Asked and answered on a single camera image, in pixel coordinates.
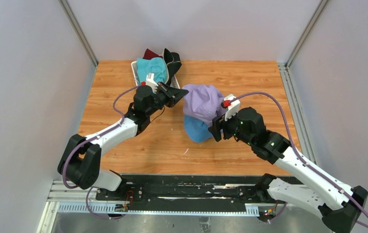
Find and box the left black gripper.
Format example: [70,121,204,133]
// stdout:
[145,82,188,117]

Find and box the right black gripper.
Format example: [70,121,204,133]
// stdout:
[209,108,254,147]

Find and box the blue bucket hat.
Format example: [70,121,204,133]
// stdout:
[184,115,213,143]

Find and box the purple bucket hat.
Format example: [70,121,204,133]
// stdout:
[183,84,226,126]

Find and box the teal hat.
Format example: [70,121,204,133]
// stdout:
[136,57,168,83]

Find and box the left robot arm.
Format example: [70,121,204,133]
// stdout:
[57,82,189,200]

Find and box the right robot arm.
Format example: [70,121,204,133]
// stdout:
[208,107,368,233]

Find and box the white perforated plastic basket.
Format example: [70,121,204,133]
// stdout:
[131,61,181,89]

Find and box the black hat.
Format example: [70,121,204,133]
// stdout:
[162,48,182,85]

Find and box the dark red hat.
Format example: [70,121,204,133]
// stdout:
[142,49,163,60]

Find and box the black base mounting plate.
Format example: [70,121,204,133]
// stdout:
[89,174,276,212]

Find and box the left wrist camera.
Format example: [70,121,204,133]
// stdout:
[141,73,159,93]

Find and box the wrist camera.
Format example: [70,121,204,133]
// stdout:
[141,73,159,93]
[221,94,241,121]

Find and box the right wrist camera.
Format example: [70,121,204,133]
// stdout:
[221,94,241,121]

